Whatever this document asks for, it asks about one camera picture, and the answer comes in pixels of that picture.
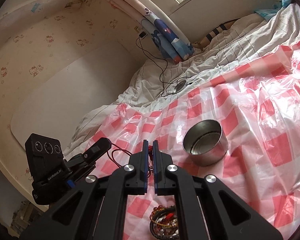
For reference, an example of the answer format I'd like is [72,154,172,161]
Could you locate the black leather braided bracelet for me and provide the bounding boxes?
[149,219,181,240]

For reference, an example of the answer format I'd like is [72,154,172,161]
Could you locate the white bead bracelet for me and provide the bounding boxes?
[152,214,179,237]

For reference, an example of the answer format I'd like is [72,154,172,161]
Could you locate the amber bead bracelet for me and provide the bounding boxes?
[149,205,177,230]

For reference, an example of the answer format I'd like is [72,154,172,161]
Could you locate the red braided cord bracelet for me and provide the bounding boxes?
[107,142,156,178]

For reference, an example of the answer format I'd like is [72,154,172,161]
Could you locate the round silver metal tin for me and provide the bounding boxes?
[183,120,229,167]

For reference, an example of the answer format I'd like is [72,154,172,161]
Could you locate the white headboard panel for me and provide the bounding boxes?
[11,42,140,149]

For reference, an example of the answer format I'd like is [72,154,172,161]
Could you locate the red white checkered plastic sheet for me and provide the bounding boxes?
[62,38,300,240]

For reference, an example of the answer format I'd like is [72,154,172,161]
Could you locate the round grey charger puck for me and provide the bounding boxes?
[173,80,186,94]

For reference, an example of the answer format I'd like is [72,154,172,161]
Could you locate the white grid bedsheet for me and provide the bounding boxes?
[64,3,300,158]

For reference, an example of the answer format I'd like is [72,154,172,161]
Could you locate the striped pillow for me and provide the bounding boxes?
[192,19,238,51]

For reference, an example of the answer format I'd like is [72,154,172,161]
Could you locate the light blue plastic bag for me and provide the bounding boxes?
[254,0,292,22]

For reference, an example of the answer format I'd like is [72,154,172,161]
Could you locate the black charging cable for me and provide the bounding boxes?
[135,31,198,98]

